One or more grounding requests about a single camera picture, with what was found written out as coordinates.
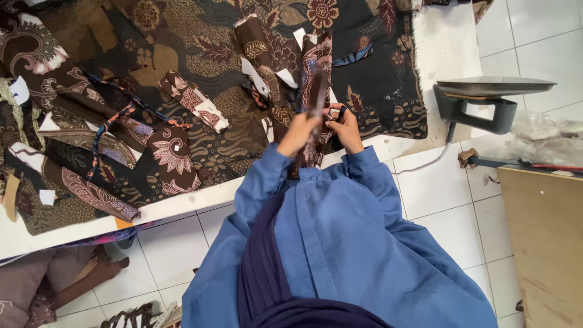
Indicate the person's right hand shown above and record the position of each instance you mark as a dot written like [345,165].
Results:
[348,132]

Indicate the person's left hand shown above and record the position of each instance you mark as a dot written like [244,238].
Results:
[295,134]

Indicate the person's right fingers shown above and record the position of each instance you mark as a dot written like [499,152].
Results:
[334,117]

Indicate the person's left fingers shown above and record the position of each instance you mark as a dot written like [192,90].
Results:
[315,119]

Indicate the brown pink floral batik strip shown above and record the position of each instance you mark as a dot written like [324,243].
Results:
[314,54]

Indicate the blue striped fabric strip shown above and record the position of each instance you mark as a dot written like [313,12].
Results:
[353,57]

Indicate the folded brown leaf batik piece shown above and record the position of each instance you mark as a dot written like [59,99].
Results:
[257,50]

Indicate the large dark batik cloth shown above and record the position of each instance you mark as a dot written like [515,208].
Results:
[218,91]

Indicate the cream and brown batik piece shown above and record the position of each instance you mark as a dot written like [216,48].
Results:
[193,100]

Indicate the blue long-sleeved shirt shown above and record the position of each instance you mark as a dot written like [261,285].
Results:
[346,255]

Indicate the brown fabric scrap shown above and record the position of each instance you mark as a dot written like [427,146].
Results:
[467,157]

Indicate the brown batik piece pink flower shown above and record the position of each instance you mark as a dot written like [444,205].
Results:
[175,159]

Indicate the dark grey clothes iron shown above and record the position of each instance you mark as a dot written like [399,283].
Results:
[483,102]

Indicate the navy blue headscarf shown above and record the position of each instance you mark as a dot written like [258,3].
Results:
[273,282]

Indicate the dark metal bar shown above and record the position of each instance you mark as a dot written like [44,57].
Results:
[496,162]

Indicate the blue and orange fabric strip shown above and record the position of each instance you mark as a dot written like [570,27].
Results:
[111,123]

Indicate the clear plastic bag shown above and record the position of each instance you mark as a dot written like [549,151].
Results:
[544,136]

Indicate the long brown paisley batik piece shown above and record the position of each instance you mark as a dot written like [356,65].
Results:
[86,189]

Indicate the brown wooden board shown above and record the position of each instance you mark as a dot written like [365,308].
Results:
[544,246]

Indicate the woven wicker basket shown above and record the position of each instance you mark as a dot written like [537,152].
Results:
[136,316]

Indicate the white paper tag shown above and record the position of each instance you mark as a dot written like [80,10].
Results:
[20,90]
[47,197]

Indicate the heap of batik fabric pieces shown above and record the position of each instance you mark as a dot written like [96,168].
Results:
[32,82]

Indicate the heap of brown cloth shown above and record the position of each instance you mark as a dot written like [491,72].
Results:
[45,287]

